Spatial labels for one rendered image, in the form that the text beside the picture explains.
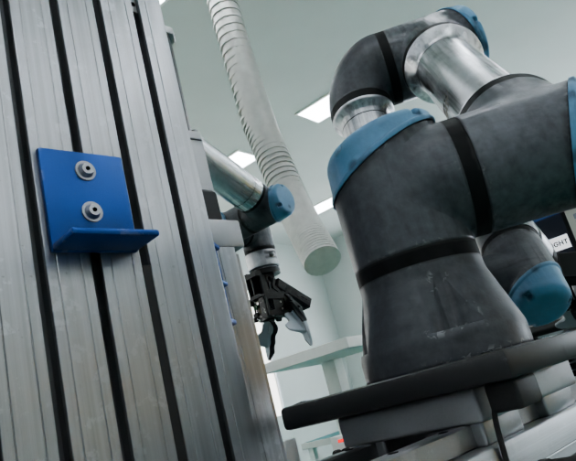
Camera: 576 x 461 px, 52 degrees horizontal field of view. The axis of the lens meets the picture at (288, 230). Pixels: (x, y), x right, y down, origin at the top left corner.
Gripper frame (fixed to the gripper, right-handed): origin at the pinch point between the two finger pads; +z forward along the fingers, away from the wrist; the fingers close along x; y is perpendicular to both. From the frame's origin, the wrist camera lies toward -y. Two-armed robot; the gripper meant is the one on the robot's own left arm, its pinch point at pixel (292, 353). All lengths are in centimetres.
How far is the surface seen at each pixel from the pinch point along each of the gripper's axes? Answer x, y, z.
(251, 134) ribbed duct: -79, -87, -113
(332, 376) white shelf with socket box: -55, -71, 4
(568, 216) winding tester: 57, -32, -11
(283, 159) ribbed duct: -67, -91, -94
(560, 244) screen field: 54, -32, -6
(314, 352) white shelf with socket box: -37, -47, -3
